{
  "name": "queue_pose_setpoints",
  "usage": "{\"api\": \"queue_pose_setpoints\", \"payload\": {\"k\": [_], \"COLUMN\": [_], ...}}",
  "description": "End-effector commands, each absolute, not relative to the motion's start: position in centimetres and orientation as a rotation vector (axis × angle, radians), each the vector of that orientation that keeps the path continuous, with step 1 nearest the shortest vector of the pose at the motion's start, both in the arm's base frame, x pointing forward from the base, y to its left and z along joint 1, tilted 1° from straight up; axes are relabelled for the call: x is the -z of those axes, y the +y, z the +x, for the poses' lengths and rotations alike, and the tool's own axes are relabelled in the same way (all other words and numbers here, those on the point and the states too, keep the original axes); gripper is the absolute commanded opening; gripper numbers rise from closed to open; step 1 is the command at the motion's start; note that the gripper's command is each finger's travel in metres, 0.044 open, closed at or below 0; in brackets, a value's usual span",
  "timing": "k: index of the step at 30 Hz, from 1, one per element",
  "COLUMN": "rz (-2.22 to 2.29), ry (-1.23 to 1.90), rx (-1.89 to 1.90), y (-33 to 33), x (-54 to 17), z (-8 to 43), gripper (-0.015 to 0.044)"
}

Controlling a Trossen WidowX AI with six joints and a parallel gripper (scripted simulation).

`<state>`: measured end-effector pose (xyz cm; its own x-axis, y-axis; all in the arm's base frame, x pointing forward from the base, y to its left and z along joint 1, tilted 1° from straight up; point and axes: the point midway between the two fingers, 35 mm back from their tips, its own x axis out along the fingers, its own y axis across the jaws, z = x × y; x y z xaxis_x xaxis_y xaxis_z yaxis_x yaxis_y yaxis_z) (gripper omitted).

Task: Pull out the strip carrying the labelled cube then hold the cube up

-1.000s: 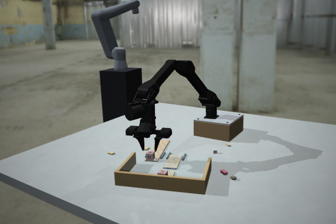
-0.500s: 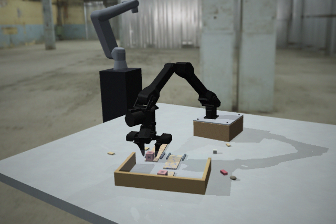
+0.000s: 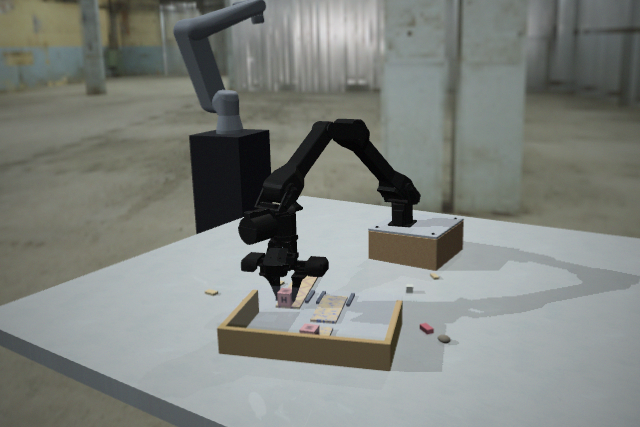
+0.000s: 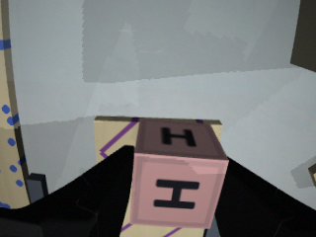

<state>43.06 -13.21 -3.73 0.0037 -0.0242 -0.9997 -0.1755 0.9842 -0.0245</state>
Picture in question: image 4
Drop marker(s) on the tan strip with blue dots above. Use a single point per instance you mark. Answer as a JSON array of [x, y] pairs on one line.
[[14, 190]]

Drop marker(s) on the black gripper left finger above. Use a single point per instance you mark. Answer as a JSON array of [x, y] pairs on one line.
[[94, 205]]

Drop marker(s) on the pink cube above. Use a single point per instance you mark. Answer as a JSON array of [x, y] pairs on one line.
[[178, 171]]

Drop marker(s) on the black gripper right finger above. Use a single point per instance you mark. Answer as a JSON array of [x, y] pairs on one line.
[[250, 207]]

